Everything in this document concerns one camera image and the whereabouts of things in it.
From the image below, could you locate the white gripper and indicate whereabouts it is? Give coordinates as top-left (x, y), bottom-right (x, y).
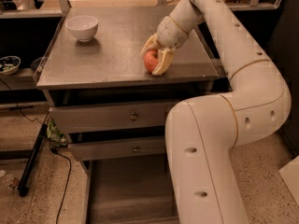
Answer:
top-left (140, 16), bottom-right (189, 76)

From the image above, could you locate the red apple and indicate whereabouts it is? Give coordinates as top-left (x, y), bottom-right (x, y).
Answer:
top-left (143, 49), bottom-right (159, 73)

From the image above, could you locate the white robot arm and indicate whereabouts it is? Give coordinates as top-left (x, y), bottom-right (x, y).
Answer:
top-left (141, 0), bottom-right (292, 224)

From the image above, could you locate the top grey drawer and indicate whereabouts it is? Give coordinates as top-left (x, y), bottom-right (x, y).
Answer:
top-left (50, 100), bottom-right (177, 133)

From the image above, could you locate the grey drawer cabinet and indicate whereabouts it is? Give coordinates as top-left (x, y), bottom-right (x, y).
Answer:
top-left (33, 5), bottom-right (221, 224)

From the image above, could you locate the middle grey drawer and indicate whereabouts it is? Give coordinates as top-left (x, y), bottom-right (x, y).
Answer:
top-left (68, 136), bottom-right (165, 161)

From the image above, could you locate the bottom open grey drawer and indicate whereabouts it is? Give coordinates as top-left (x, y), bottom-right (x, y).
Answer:
top-left (84, 154), bottom-right (179, 224)

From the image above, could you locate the white ceramic bowl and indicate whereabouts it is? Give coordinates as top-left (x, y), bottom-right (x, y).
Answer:
top-left (65, 15), bottom-right (98, 42)

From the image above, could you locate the green snack bag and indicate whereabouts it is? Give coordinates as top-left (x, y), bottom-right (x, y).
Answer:
top-left (46, 119), bottom-right (68, 148)

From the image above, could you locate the grey side shelf left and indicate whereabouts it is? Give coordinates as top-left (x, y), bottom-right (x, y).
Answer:
top-left (0, 68), bottom-right (36, 91)

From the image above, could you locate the patterned bowl on shelf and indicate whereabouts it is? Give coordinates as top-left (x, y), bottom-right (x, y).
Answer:
top-left (0, 56), bottom-right (21, 76)

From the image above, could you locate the white board on floor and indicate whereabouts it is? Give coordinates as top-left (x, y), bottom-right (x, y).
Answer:
top-left (278, 156), bottom-right (299, 206)

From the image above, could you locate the black metal leg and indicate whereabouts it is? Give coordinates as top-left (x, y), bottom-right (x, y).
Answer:
top-left (18, 124), bottom-right (47, 197)

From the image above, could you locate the black floor cable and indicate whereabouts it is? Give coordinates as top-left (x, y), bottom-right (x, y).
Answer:
top-left (50, 147), bottom-right (73, 224)

